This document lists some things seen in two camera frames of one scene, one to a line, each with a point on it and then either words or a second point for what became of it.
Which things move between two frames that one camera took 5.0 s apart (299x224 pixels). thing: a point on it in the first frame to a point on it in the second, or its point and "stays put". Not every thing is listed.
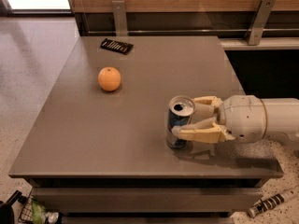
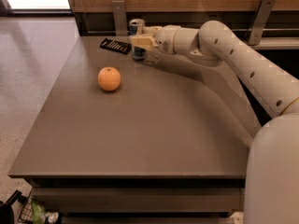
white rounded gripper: x=243 y=117 to x=163 y=40
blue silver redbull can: x=180 y=111 to x=135 y=28
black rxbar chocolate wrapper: x=116 y=46 stays put
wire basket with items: x=34 y=212 stays put
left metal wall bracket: x=120 y=18 stays put
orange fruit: x=109 y=78 stays put
